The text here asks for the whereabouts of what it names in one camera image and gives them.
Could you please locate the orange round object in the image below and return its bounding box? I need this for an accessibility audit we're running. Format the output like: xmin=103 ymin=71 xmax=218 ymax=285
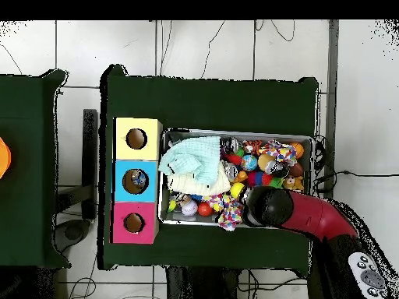
xmin=0 ymin=136 xmax=12 ymax=180

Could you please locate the knotted polka dot cloth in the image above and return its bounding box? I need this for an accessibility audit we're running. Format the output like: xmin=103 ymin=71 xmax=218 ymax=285
xmin=202 ymin=193 xmax=245 ymax=232

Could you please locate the crumpled polka dot cloth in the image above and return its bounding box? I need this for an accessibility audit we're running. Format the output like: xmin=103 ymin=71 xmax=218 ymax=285
xmin=258 ymin=139 xmax=298 ymax=166

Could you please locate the blue globe ball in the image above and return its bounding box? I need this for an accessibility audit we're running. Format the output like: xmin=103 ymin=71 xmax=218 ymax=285
xmin=240 ymin=154 xmax=259 ymax=172

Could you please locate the cream waffle cloth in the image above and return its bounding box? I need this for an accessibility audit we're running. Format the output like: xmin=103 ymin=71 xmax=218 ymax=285
xmin=167 ymin=161 xmax=231 ymax=197

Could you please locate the black floor cable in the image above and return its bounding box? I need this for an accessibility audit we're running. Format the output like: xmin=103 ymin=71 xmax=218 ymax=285
xmin=312 ymin=169 xmax=399 ymax=194

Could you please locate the yellow ball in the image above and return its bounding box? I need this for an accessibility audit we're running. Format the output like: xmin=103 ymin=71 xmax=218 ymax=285
xmin=229 ymin=181 xmax=246 ymax=199

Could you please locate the wooden box with three holes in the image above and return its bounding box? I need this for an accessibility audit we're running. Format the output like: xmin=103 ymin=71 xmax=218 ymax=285
xmin=110 ymin=116 xmax=164 ymax=245

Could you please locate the neighbouring green covered table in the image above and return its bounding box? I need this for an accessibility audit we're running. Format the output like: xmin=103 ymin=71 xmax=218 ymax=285
xmin=0 ymin=69 xmax=71 ymax=270

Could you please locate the small red ball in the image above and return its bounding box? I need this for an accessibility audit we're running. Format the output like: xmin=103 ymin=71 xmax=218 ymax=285
xmin=198 ymin=202 xmax=214 ymax=218

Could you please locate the dark green tablecloth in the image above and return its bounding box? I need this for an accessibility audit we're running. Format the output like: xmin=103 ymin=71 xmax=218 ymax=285
xmin=97 ymin=63 xmax=320 ymax=276

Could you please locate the crushed clear plastic bottle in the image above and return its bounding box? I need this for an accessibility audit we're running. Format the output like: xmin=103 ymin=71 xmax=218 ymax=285
xmin=130 ymin=171 xmax=148 ymax=188

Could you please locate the shallow clear mesh bin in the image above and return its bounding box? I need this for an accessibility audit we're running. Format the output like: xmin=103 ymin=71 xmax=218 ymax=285
xmin=157 ymin=128 xmax=316 ymax=231

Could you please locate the mint green waffle cloth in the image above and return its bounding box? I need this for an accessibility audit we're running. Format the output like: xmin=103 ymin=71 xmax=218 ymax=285
xmin=157 ymin=135 xmax=221 ymax=186

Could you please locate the white baseball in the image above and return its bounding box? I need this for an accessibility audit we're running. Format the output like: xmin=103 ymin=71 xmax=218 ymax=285
xmin=181 ymin=199 xmax=200 ymax=217

